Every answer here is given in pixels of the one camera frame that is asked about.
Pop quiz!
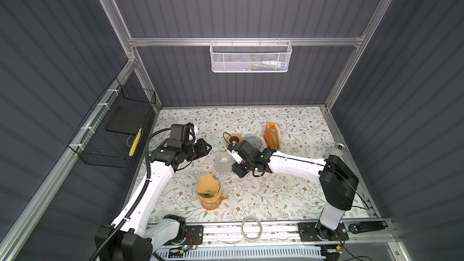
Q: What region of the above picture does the orange glass carafe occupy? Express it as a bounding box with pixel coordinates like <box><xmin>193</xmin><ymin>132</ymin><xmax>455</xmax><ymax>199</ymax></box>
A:
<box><xmin>200</xmin><ymin>195</ymin><xmax>228</xmax><ymax>211</ymax></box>

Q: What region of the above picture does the grey glass dripper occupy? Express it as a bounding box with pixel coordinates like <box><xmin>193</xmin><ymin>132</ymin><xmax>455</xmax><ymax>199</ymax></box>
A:
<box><xmin>244</xmin><ymin>134</ymin><xmax>263</xmax><ymax>150</ymax></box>

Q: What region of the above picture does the green glass dripper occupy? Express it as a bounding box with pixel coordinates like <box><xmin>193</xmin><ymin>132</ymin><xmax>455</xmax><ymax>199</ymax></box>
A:
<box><xmin>197</xmin><ymin>191</ymin><xmax>222</xmax><ymax>204</ymax></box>

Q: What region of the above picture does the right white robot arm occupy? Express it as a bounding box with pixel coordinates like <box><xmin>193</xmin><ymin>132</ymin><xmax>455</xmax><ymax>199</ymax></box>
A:
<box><xmin>227</xmin><ymin>140</ymin><xmax>359</xmax><ymax>235</ymax></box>

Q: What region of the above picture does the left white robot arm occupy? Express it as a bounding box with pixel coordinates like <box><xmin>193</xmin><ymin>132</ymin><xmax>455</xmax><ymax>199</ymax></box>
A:
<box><xmin>90</xmin><ymin>123</ymin><xmax>212</xmax><ymax>261</ymax></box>

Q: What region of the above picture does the orange coffee filter box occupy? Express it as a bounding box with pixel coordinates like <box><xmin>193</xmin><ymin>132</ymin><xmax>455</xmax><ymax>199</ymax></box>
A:
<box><xmin>263</xmin><ymin>123</ymin><xmax>280</xmax><ymax>151</ymax></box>

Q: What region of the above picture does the yellow striped stick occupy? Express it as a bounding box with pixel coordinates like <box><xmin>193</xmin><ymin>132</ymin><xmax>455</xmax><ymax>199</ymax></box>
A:
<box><xmin>129</xmin><ymin>128</ymin><xmax>142</xmax><ymax>157</ymax></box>

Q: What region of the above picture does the tape roll centre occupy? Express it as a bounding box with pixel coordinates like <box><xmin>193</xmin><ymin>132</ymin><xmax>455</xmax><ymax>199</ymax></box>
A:
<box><xmin>240</xmin><ymin>216</ymin><xmax>263</xmax><ymax>243</ymax></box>

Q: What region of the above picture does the clear plastic bottle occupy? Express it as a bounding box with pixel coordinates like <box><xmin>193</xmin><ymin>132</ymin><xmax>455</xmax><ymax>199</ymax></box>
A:
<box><xmin>329</xmin><ymin>143</ymin><xmax>346</xmax><ymax>159</ymax></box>

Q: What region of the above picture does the black remote device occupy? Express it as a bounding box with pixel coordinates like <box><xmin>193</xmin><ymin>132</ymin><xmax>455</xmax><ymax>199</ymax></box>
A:
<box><xmin>348</xmin><ymin>221</ymin><xmax>388</xmax><ymax>234</ymax></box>

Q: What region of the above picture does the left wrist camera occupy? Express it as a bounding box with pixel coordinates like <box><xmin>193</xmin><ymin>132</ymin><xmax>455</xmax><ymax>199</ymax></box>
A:
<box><xmin>187</xmin><ymin>123</ymin><xmax>198</xmax><ymax>138</ymax></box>

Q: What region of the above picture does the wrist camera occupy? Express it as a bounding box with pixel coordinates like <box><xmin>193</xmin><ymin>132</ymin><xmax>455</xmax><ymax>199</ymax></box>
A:
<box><xmin>227</xmin><ymin>143</ymin><xmax>243</xmax><ymax>164</ymax></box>
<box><xmin>187</xmin><ymin>123</ymin><xmax>198</xmax><ymax>138</ymax></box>

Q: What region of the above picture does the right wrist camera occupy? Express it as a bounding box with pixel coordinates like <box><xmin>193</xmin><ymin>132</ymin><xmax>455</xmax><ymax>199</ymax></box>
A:
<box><xmin>227</xmin><ymin>143</ymin><xmax>243</xmax><ymax>164</ymax></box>

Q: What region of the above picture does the black wire basket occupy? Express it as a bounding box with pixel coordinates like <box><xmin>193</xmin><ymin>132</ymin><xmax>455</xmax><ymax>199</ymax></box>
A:
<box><xmin>68</xmin><ymin>79</ymin><xmax>157</xmax><ymax>169</ymax></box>

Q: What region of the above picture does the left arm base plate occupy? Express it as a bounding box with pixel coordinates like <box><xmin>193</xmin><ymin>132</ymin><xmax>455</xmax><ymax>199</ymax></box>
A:
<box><xmin>164</xmin><ymin>224</ymin><xmax>204</xmax><ymax>246</ymax></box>

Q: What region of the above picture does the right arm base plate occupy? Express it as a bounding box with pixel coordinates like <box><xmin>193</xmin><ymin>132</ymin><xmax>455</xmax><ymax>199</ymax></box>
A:
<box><xmin>297</xmin><ymin>222</ymin><xmax>349</xmax><ymax>242</ymax></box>

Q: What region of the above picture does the white wire basket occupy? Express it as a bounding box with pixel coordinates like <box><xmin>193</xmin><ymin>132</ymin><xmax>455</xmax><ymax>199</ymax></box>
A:
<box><xmin>209</xmin><ymin>39</ymin><xmax>292</xmax><ymax>73</ymax></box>

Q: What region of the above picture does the white vented cable duct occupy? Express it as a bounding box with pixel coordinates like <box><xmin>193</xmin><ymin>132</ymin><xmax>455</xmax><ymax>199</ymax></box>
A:
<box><xmin>155</xmin><ymin>245</ymin><xmax>326</xmax><ymax>261</ymax></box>

